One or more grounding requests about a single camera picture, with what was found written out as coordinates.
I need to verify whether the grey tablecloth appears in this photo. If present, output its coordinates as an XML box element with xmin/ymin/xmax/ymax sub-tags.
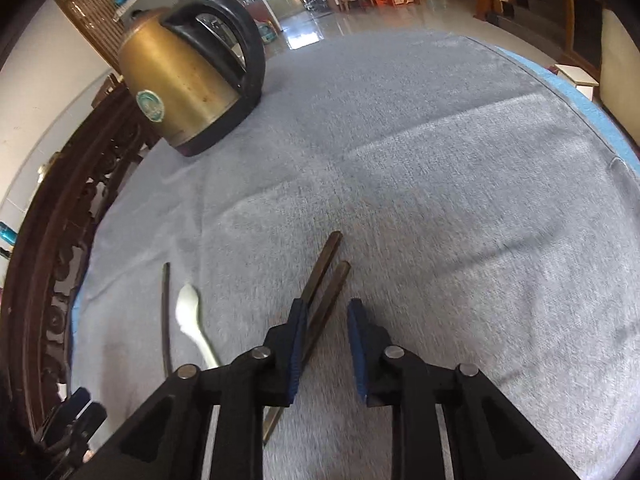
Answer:
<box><xmin>70</xmin><ymin>30</ymin><xmax>640</xmax><ymax>480</ymax></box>

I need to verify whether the bronze electric kettle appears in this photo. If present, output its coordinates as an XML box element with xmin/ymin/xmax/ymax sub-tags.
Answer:
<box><xmin>114</xmin><ymin>0</ymin><xmax>266</xmax><ymax>157</ymax></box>

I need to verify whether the small white stool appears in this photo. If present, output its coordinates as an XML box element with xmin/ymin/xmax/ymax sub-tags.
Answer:
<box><xmin>554</xmin><ymin>62</ymin><xmax>600</xmax><ymax>104</ymax></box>

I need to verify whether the cream leather armchair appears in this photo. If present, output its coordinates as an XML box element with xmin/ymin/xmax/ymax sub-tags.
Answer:
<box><xmin>598</xmin><ymin>7</ymin><xmax>640</xmax><ymax>128</ymax></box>

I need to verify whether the carved wooden sideboard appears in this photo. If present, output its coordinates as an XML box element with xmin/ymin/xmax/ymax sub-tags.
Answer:
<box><xmin>0</xmin><ymin>72</ymin><xmax>151</xmax><ymax>443</ymax></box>

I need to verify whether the brown lattice door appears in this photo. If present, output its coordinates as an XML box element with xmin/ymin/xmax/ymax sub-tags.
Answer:
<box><xmin>52</xmin><ymin>0</ymin><xmax>135</xmax><ymax>57</ymax></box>

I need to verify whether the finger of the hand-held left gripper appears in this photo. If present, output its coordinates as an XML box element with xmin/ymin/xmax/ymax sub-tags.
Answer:
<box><xmin>42</xmin><ymin>386</ymin><xmax>109</xmax><ymax>466</ymax></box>

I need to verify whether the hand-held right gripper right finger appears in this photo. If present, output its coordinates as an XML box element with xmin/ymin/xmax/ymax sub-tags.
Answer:
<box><xmin>347</xmin><ymin>298</ymin><xmax>568</xmax><ymax>480</ymax></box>

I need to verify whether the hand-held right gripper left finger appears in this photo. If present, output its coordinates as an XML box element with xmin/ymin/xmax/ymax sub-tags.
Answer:
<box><xmin>90</xmin><ymin>298</ymin><xmax>308</xmax><ymax>480</ymax></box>

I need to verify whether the white plastic spoon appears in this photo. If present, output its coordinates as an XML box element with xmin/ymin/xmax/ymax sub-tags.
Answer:
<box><xmin>175</xmin><ymin>283</ymin><xmax>221</xmax><ymax>369</ymax></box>

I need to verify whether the blue table cover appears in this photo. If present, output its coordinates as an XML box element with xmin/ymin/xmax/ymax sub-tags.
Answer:
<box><xmin>70</xmin><ymin>44</ymin><xmax>640</xmax><ymax>356</ymax></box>

